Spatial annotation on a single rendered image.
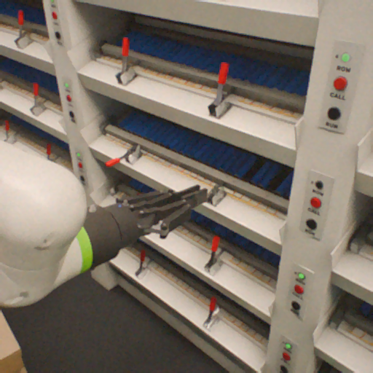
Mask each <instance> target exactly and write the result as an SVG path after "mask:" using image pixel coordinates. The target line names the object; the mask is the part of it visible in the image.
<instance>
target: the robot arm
mask: <svg viewBox="0 0 373 373"><path fill-rule="evenodd" d="M200 187H201V186H200V185H198V184H197V185H194V186H191V187H188V188H186V189H182V191H179V192H175V193H173V192H174V191H173V189H168V193H167V194H165V192H164V191H156V192H149V193H146V194H141V195H135V196H130V197H117V198H115V203H114V204H111V205H107V206H104V207H103V206H101V205H90V206H88V207H87V195H86V193H85V189H84V187H82V185H81V183H80V182H79V179H78V178H77V177H76V176H75V175H74V174H73V173H72V172H71V171H69V170H68V169H66V168H65V167H63V166H60V165H59V164H57V163H55V162H51V161H49V160H46V159H44V158H41V157H40V156H37V155H35V154H32V153H30V152H26V151H25V150H24V149H21V148H19V147H16V146H13V145H12V144H9V143H7V142H5V141H2V140H0V306H2V307H23V306H26V305H31V304H33V303H36V302H38V300H40V299H42V298H44V297H45V296H47V295H48V294H49V293H50V292H51V291H53V290H54V289H55V288H56V287H58V286H60V285H61V284H63V283H65V281H67V280H70V279H71V278H74V277H76V276H78V275H80V274H82V273H83V272H87V271H89V270H90V271H93V270H95V268H96V267H97V266H99V265H101V264H105V263H107V262H108V261H110V260H112V259H114V258H116V257H117V256H118V255H119V252H120V250H122V249H123V248H127V247H129V246H130V245H132V244H133V243H134V242H136V241H137V239H139V238H140V236H142V235H149V234H151V232H152V233H156V234H160V239H161V240H165V239H166V238H167V236H168V233H169V232H172V231H173V230H175V229H176V228H177V227H178V226H179V225H182V224H183V223H184V222H185V221H187V220H189V218H191V215H192V209H193V208H194V207H197V206H198V205H201V204H203V203H206V198H207V193H208V189H207V188H203V189H200ZM156 196H157V197H156Z"/></svg>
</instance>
